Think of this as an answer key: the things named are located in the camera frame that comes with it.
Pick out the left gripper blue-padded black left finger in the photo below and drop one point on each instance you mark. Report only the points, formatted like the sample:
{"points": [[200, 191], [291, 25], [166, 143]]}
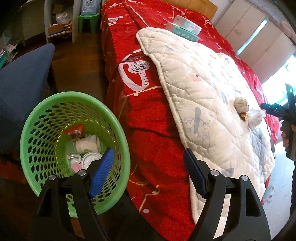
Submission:
{"points": [[52, 220]]}

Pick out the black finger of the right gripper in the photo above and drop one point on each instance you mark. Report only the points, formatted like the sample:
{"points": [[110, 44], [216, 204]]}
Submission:
{"points": [[275, 109]]}

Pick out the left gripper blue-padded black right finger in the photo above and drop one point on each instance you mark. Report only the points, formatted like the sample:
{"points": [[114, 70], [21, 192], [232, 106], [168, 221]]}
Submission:
{"points": [[246, 219]]}

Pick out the tissue with peel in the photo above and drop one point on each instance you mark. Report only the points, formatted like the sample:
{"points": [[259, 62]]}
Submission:
{"points": [[253, 117]]}

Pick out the white paper cup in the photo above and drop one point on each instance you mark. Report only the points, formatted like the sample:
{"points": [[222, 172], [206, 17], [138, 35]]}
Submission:
{"points": [[83, 145]]}

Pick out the orange snack wrapper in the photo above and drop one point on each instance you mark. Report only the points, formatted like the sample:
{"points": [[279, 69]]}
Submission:
{"points": [[76, 131]]}

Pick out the pink snack wrapper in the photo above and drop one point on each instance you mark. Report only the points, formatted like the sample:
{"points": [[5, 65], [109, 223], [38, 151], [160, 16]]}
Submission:
{"points": [[75, 161]]}

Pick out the person's right hand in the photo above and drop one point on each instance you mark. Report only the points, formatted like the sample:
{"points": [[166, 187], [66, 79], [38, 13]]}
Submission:
{"points": [[284, 136]]}

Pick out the window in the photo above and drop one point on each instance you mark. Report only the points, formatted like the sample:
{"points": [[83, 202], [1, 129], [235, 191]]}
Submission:
{"points": [[274, 88]]}

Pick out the green plastic waste basket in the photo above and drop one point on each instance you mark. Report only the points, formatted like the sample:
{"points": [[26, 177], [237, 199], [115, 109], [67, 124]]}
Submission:
{"points": [[43, 143]]}

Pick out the white quilted blanket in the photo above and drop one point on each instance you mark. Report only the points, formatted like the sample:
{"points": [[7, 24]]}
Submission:
{"points": [[201, 87]]}

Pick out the white wardrobe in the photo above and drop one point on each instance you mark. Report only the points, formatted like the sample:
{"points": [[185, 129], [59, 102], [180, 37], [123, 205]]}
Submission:
{"points": [[253, 30]]}

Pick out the red patterned bedspread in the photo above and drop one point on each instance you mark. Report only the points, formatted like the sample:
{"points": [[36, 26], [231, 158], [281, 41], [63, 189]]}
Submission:
{"points": [[159, 183]]}

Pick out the blue office chair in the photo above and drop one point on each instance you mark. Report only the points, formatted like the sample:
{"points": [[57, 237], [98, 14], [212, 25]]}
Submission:
{"points": [[23, 87]]}

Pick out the white tissue pack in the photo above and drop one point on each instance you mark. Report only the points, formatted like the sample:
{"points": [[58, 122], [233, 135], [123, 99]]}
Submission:
{"points": [[187, 25]]}

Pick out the wooden headboard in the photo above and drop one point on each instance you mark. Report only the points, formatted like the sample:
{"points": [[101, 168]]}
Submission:
{"points": [[205, 7]]}

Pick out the teal tissue box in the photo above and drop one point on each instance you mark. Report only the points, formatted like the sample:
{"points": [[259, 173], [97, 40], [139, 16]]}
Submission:
{"points": [[181, 32]]}

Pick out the green plastic stool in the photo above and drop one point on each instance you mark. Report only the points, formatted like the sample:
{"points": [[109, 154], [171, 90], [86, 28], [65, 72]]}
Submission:
{"points": [[92, 19]]}

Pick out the white shelf desk unit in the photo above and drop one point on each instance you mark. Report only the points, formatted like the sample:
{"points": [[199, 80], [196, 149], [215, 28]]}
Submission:
{"points": [[21, 21]]}

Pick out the blue paper bag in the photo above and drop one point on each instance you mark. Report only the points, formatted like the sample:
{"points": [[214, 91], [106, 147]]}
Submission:
{"points": [[90, 7]]}

